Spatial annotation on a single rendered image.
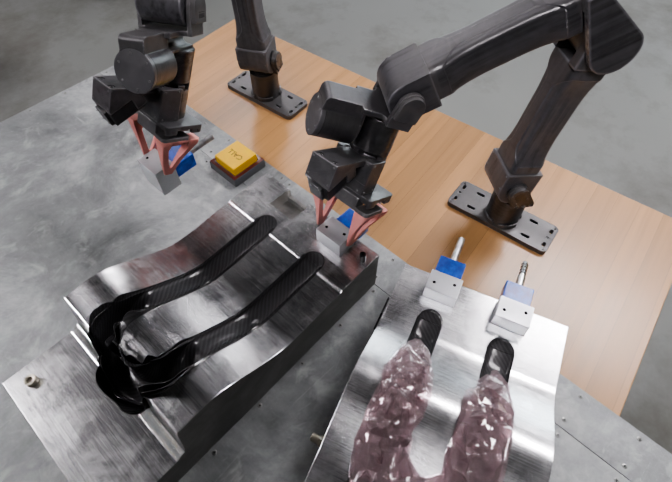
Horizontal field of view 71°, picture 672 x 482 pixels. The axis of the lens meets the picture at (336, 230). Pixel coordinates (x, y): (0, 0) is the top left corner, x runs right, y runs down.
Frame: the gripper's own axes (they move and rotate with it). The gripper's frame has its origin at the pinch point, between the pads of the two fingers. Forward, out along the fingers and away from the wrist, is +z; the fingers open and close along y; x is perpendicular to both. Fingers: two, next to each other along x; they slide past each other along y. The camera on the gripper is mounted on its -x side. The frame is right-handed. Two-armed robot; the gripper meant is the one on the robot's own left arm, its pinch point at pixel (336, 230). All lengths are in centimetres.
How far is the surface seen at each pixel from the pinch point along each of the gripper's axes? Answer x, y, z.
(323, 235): -2.5, -0.4, 0.6
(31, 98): 51, -212, 76
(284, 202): 2.6, -12.9, 3.4
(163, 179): -12.8, -26.4, 4.0
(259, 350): -18.0, 5.4, 11.7
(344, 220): 2.3, -0.4, -1.0
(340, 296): -4.7, 7.4, 6.1
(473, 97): 180, -50, 1
